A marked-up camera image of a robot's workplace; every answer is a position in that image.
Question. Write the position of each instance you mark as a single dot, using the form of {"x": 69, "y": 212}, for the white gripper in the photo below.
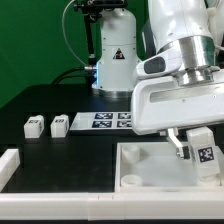
{"x": 160, "y": 104}

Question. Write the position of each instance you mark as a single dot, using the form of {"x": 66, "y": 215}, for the white square tabletop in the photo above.
{"x": 153, "y": 166}

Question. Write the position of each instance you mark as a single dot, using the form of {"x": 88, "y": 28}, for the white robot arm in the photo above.
{"x": 179, "y": 85}

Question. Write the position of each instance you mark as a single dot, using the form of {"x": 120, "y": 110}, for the white sheet with AprilTags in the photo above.
{"x": 101, "y": 121}

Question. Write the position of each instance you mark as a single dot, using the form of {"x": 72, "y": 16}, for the white U-shaped obstacle fence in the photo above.
{"x": 104, "y": 206}

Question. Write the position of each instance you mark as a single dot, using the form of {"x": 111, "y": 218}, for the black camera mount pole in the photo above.
{"x": 92, "y": 12}

